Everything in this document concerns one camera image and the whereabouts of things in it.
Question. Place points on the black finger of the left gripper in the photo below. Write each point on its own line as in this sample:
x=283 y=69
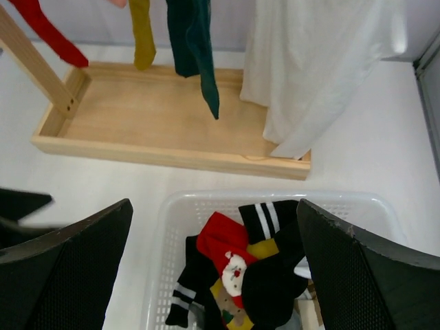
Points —
x=16 y=205

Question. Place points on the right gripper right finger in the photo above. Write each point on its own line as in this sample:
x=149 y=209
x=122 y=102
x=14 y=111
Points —
x=364 y=281

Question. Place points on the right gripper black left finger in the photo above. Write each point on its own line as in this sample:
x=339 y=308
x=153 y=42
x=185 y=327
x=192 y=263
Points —
x=62 y=278

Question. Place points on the black sock with white stripes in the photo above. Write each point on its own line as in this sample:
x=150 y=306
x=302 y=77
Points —
x=270 y=285

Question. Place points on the dark green patterned sock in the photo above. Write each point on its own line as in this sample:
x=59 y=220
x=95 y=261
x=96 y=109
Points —
x=199 y=43

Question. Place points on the red sock on hanger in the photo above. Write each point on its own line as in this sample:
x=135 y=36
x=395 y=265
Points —
x=33 y=15

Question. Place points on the yellow sock on hanger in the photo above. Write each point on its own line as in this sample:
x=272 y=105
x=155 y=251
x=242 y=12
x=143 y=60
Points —
x=145 y=50

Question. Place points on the pink round clip hanger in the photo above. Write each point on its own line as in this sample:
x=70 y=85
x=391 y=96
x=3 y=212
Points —
x=119 y=3

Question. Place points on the yellow sock in basket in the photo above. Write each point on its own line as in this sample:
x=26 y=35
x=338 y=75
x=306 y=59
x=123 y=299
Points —
x=263 y=249

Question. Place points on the white plastic basket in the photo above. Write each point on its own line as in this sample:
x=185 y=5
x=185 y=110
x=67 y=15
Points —
x=184 y=214

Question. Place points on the black sock in basket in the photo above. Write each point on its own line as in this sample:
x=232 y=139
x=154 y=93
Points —
x=199 y=291

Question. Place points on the red santa sock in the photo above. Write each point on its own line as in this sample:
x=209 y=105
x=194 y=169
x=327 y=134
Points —
x=224 y=242

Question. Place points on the wooden clothes rack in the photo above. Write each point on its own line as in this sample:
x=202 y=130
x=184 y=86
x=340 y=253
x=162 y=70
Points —
x=112 y=111

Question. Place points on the white hanging garment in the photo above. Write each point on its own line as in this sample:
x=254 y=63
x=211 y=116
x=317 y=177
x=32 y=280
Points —
x=304 y=60

